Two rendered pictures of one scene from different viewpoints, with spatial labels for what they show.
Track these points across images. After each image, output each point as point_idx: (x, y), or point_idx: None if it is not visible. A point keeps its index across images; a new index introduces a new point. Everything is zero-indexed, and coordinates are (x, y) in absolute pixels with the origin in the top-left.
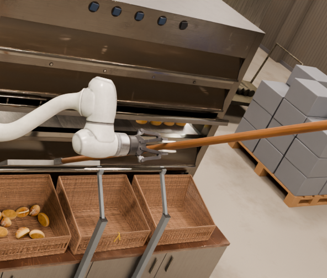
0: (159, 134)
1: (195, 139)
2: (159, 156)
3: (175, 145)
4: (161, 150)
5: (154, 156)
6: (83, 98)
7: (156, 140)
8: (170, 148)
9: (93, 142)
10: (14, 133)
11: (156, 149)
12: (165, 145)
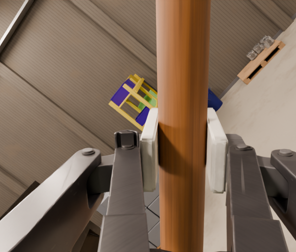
0: (86, 148)
1: None
2: (276, 154)
3: (184, 27)
4: (220, 159)
5: None
6: None
7: (132, 166)
8: (199, 88)
9: None
10: None
11: (193, 239)
12: (178, 144)
